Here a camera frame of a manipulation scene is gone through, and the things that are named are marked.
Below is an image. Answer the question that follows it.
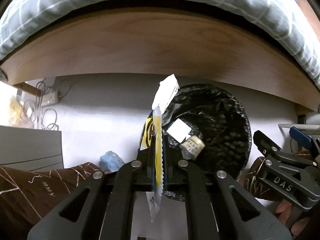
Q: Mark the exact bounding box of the white paper scrap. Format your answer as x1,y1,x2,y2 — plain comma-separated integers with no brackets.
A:
166,119,193,143

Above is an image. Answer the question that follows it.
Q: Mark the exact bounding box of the grey box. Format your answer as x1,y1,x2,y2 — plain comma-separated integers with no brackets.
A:
0,125,64,172

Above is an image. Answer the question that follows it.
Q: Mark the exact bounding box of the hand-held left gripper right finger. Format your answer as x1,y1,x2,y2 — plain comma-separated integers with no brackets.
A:
162,152,292,240

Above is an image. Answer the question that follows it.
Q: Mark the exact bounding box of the white power strip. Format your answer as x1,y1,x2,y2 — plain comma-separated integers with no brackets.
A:
37,91,61,106

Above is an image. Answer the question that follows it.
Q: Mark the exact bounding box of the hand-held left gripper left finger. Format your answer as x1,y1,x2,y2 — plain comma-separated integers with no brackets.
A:
27,150,154,240

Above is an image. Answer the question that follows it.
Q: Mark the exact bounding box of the yellow plastic bag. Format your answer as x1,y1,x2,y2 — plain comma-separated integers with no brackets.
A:
9,95,36,128

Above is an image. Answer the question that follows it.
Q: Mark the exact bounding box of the blue crumpled cloth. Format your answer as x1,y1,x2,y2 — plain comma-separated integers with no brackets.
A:
99,151,125,173

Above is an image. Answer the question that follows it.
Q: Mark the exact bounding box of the wooden bed frame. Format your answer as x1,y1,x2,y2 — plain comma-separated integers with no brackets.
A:
0,7,320,125

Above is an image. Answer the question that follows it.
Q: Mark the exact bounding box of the trash bin with black bag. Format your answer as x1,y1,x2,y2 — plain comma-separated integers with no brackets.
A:
136,83,252,202

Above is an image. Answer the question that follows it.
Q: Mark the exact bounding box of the small tan packet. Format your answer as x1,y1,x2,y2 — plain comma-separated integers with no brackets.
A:
178,135,206,160

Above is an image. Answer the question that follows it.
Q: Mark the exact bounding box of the yellow snack packet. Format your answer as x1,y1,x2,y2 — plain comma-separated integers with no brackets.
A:
140,74,181,223

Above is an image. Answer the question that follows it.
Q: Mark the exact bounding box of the person's right hand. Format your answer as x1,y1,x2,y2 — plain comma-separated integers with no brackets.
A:
275,200,316,236

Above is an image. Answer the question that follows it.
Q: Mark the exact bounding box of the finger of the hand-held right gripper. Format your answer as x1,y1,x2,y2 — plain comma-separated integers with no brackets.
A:
289,126,320,166
253,129,285,160

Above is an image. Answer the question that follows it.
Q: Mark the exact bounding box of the grey checked bed sheet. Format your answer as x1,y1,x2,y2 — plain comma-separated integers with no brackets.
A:
0,0,320,88

